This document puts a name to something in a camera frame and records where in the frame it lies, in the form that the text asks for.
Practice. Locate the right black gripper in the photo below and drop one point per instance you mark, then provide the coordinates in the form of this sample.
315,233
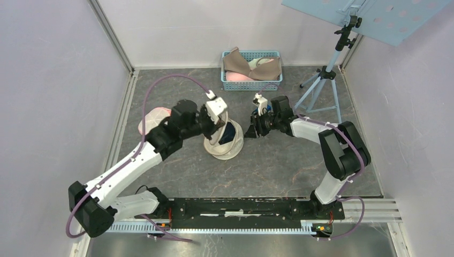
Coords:
256,120

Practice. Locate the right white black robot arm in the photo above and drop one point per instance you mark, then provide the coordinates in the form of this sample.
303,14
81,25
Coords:
344,152

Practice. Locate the light green cloth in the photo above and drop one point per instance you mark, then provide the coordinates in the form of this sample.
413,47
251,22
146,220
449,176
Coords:
254,63

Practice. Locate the light blue cable rail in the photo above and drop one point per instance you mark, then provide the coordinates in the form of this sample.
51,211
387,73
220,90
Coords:
147,227

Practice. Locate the white round tub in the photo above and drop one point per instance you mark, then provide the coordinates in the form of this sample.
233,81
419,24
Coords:
228,150

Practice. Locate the beige padded bra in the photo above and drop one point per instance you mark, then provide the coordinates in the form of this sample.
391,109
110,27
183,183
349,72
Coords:
238,69

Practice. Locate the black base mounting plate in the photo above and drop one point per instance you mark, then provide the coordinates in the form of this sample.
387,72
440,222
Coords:
244,213

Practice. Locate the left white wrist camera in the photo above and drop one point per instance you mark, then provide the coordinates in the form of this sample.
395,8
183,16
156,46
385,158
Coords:
216,107

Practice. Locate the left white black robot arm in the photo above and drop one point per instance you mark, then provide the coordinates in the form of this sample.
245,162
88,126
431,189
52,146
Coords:
96,205

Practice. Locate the navy blue lace bra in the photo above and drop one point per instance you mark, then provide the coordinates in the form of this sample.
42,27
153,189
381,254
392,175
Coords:
228,135

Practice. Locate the pink cloth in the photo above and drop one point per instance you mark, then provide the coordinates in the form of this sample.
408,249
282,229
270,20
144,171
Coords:
235,77

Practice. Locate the blue tripod stand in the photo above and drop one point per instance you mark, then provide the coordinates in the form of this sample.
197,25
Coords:
326,73

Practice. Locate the blue plastic basket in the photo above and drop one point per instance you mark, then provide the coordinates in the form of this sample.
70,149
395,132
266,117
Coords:
251,85

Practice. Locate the light blue perforated board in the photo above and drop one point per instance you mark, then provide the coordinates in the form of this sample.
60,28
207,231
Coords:
387,21

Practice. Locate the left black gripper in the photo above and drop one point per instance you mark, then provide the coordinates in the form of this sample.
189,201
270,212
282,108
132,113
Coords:
213,127

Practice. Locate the white mesh laundry bag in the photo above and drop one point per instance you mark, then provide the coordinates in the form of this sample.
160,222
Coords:
153,119

